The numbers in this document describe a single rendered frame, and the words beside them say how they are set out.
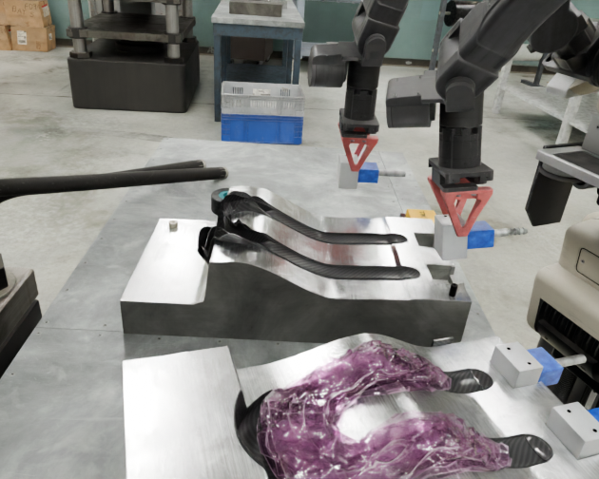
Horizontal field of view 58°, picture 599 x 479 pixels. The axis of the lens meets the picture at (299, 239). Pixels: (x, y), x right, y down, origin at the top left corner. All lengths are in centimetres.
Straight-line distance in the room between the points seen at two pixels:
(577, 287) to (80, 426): 85
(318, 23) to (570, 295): 641
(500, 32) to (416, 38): 687
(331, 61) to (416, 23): 654
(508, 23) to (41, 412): 70
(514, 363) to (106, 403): 51
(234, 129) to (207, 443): 358
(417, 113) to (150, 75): 405
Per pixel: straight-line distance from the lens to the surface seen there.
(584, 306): 108
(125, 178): 111
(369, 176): 105
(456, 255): 81
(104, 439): 70
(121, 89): 478
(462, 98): 70
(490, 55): 67
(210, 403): 57
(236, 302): 77
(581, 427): 68
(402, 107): 76
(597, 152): 104
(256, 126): 401
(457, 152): 76
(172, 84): 469
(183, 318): 80
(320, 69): 97
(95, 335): 84
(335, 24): 728
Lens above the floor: 132
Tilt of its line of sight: 29 degrees down
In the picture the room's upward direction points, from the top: 4 degrees clockwise
